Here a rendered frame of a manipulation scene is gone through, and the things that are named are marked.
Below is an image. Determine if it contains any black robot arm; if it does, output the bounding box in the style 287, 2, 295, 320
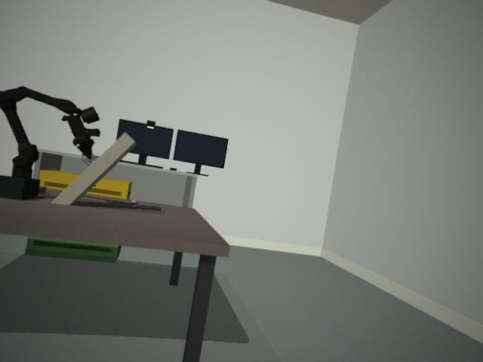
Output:
0, 86, 100, 179

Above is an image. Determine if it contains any grey round cartridge with two slots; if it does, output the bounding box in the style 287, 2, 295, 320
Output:
86, 154, 98, 165

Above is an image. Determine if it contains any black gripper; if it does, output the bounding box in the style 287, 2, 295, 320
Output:
71, 125, 94, 160

